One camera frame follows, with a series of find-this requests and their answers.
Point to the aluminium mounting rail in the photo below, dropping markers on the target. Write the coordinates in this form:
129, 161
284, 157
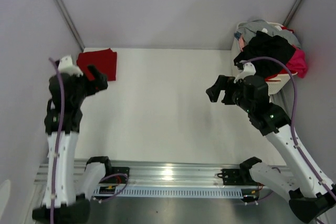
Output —
159, 174

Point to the black garment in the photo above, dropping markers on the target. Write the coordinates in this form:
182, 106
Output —
263, 45

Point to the white perforated laundry basket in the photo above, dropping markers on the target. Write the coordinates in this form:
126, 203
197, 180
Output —
275, 83

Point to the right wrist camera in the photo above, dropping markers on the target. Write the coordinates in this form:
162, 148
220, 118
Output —
248, 70

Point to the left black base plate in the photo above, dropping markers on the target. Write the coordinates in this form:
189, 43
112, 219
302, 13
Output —
117, 179

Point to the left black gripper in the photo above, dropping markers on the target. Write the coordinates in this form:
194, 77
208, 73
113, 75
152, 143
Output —
100, 83

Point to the left aluminium corner post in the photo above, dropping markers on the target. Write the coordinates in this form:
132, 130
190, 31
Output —
69, 23

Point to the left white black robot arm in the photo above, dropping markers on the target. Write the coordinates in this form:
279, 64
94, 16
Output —
66, 200

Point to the red t shirt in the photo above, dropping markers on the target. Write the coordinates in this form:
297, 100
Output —
104, 60

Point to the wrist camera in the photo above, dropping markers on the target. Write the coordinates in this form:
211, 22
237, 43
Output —
66, 65
248, 70

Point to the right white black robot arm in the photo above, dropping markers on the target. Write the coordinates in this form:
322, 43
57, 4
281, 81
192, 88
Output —
310, 192

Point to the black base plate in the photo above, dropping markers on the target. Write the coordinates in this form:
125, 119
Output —
117, 179
235, 177

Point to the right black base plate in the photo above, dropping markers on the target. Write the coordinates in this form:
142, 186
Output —
235, 177

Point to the pink garment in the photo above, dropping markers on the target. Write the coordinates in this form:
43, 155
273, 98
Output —
297, 64

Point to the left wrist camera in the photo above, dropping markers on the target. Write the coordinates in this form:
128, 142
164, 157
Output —
66, 65

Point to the slotted cable duct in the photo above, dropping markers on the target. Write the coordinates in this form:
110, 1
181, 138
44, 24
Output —
186, 192

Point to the grey garment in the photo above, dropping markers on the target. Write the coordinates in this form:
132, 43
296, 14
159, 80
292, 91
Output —
248, 30

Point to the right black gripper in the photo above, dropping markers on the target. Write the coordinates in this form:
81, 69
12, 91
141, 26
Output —
225, 83

